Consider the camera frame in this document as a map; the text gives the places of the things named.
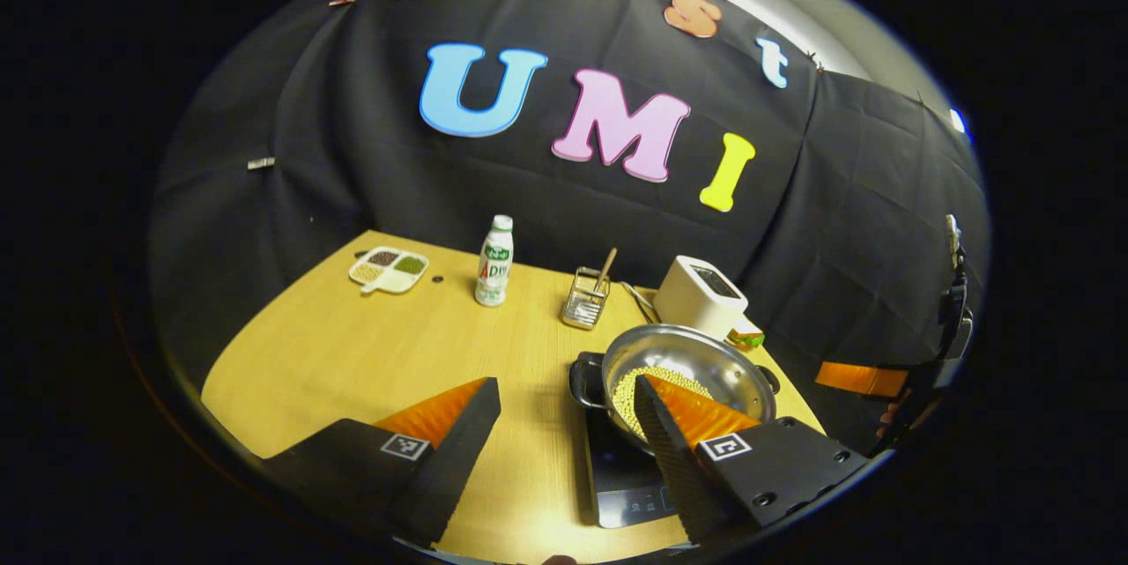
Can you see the steel pot with soybeans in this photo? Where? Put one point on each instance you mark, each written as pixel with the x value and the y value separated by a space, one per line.
pixel 696 353

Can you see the white divided bean dish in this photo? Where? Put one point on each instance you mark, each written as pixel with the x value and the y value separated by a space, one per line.
pixel 388 270

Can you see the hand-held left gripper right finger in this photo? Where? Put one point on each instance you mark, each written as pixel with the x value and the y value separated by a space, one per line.
pixel 674 468

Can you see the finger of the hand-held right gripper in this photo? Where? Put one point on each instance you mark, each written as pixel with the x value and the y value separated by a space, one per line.
pixel 859 378

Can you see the black induction cooktop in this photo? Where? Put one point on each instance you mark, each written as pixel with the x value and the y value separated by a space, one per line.
pixel 626 486

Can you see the sandwich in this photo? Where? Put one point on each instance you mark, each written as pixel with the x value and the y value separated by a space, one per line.
pixel 745 338

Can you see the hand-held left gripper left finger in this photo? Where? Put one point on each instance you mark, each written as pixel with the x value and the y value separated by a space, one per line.
pixel 458 459

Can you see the white toaster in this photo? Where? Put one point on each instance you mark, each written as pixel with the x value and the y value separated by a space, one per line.
pixel 692 301

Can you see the white drink bottle green label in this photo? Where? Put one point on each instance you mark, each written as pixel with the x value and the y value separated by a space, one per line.
pixel 493 270

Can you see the silver metal clip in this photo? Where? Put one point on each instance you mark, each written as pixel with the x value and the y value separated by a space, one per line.
pixel 261 163

